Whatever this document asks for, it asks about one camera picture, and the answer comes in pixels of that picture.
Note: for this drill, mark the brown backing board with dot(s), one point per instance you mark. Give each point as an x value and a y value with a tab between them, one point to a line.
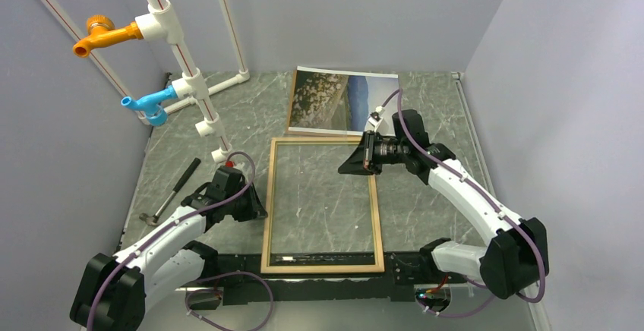
325	104

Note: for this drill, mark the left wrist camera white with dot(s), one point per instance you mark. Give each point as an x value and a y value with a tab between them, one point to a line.
241	166

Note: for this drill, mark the wooden picture frame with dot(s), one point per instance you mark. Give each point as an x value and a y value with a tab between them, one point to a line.
319	221

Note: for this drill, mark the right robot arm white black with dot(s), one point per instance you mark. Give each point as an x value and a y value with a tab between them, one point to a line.
515	253

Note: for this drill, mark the white pvc pipe stand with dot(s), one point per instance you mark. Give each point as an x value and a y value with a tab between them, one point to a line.
162	23

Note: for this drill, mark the orange plastic faucet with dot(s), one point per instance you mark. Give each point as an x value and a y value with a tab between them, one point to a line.
101	33

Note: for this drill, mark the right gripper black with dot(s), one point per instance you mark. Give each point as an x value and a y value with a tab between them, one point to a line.
362	162

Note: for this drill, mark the black handled hammer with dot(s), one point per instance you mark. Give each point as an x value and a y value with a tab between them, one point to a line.
153	219

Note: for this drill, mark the aluminium rail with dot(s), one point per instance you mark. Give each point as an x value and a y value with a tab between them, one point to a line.
382	314

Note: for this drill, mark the landscape photo print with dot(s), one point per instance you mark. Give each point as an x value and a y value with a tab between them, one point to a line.
374	91

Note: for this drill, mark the blue plastic faucet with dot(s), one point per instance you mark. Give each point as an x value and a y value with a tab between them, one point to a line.
151	106

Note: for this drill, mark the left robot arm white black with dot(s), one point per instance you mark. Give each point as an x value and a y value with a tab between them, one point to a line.
116	291

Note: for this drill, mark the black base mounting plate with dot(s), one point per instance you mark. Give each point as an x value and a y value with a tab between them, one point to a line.
237	281

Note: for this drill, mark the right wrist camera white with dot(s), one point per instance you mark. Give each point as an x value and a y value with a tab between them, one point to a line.
376	121

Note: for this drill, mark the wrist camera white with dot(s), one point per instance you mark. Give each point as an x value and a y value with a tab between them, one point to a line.
241	166
376	121

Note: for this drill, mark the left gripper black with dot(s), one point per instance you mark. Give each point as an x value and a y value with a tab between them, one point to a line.
255	209

